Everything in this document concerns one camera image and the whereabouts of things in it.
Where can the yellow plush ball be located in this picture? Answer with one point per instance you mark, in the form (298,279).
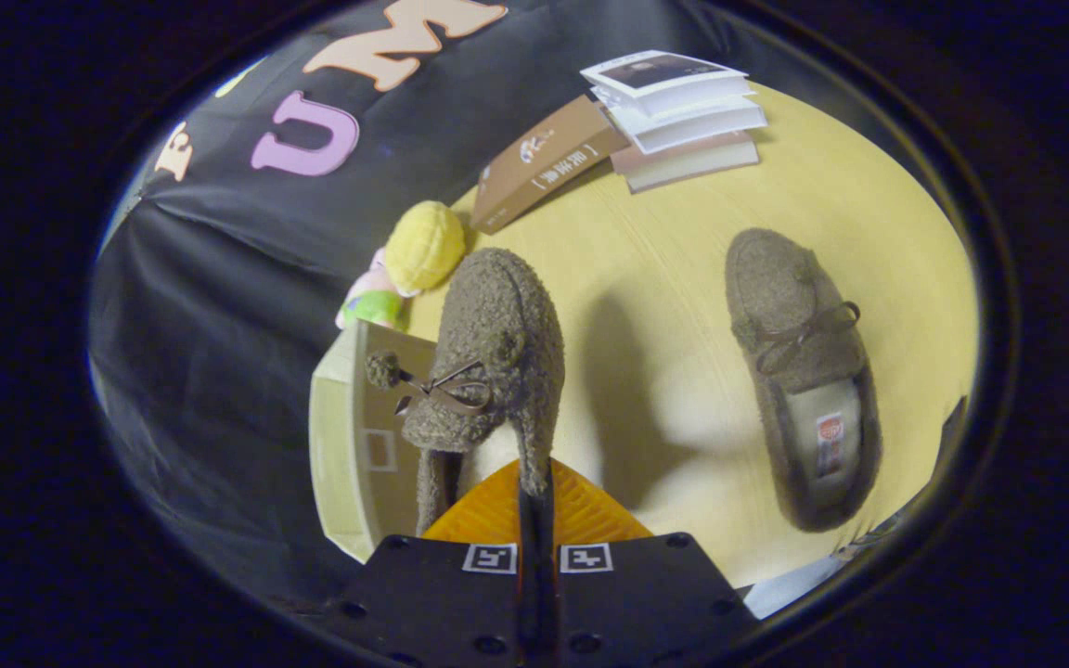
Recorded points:
(423,246)

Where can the brown flat book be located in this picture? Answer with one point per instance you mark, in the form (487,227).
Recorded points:
(534,167)

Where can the black backdrop cloth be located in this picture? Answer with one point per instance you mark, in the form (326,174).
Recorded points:
(219,325)

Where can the brown fuzzy slipper shoe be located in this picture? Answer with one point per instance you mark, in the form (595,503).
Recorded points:
(785,297)
(497,325)

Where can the pale pink book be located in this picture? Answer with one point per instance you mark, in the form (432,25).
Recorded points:
(692,165)

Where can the green and pink plush toy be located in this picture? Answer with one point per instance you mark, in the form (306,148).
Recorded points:
(372,301)

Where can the white book with dark cover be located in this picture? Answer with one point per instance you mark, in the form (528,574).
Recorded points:
(660,72)

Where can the plain white book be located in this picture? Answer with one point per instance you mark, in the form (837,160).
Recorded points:
(701,128)

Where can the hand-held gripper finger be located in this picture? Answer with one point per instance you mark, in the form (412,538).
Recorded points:
(548,557)
(527,557)

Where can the beige cardboard storage box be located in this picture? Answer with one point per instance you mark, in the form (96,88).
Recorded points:
(340,445)

